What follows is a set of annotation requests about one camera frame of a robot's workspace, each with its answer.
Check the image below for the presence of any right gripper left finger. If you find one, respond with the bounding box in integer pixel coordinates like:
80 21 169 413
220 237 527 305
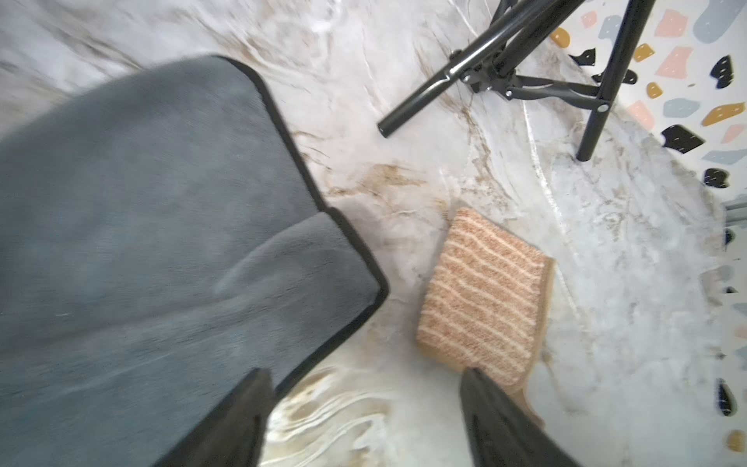
156 368 275 466

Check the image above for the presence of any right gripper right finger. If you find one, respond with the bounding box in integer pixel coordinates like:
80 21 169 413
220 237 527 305
459 368 579 467

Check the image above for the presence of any striped orange dishcloth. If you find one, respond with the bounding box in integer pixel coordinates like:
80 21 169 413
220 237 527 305
416 207 556 426

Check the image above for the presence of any grey blue microfibre cloth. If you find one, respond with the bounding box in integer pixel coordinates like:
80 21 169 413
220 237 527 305
1 56 389 466

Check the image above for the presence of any black phone tripod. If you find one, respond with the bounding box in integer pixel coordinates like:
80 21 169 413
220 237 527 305
377 0 655 162

